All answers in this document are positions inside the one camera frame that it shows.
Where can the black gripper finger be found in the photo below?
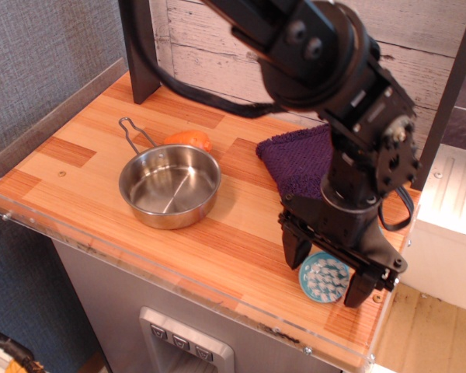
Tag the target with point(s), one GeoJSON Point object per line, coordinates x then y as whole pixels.
{"type": "Point", "coordinates": [296, 246]}
{"type": "Point", "coordinates": [361, 286]}

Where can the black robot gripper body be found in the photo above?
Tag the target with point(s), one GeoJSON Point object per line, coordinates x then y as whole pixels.
{"type": "Point", "coordinates": [350, 235]}

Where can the teal brush white bristles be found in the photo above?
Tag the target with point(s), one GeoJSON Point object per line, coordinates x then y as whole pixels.
{"type": "Point", "coordinates": [323, 278]}

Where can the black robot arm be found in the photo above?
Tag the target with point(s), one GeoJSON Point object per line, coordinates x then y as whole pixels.
{"type": "Point", "coordinates": [317, 56]}

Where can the folded violet towel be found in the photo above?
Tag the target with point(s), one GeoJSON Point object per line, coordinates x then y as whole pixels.
{"type": "Point", "coordinates": [298, 160]}

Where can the small stainless steel pan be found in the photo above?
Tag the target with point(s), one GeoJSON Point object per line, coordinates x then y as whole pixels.
{"type": "Point", "coordinates": [169, 186]}

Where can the orange toy carrot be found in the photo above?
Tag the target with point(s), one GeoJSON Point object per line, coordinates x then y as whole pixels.
{"type": "Point", "coordinates": [195, 138]}

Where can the silver dispenser button panel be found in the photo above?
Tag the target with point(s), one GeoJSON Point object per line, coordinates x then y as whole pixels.
{"type": "Point", "coordinates": [184, 342]}

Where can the grey cabinet body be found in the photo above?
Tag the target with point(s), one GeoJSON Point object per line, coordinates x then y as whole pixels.
{"type": "Point", "coordinates": [115, 301]}

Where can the clear acrylic edge guard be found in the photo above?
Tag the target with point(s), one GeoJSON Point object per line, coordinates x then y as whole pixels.
{"type": "Point", "coordinates": [224, 275]}

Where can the orange object bottom left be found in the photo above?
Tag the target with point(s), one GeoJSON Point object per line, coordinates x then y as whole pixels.
{"type": "Point", "coordinates": [23, 367]}

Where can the dark grey right post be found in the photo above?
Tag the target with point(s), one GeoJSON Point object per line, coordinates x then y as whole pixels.
{"type": "Point", "coordinates": [440, 122]}

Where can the dark grey post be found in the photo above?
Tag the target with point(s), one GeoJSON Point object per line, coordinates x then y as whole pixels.
{"type": "Point", "coordinates": [139, 41]}
{"type": "Point", "coordinates": [440, 122]}

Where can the dark grey left post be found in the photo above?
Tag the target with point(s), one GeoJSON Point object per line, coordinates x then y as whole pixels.
{"type": "Point", "coordinates": [139, 41]}

